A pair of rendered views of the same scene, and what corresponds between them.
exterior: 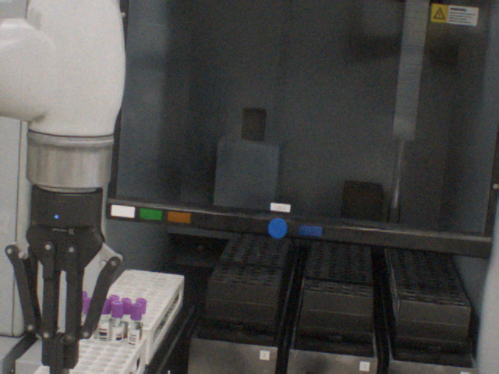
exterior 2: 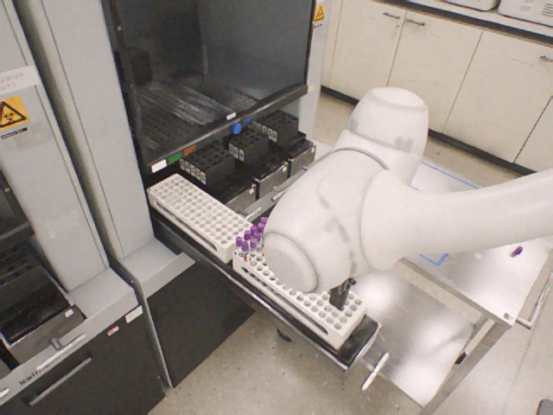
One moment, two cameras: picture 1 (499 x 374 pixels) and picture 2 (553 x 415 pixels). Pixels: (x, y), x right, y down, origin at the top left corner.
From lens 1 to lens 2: 110 cm
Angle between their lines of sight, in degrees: 59
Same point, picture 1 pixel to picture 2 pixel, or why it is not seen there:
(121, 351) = not seen: hidden behind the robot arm
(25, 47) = (408, 171)
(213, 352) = (232, 205)
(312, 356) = (267, 178)
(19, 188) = (77, 191)
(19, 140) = (62, 162)
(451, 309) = (294, 123)
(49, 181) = not seen: hidden behind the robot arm
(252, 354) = (246, 194)
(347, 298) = (260, 142)
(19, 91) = not seen: hidden behind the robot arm
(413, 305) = (282, 129)
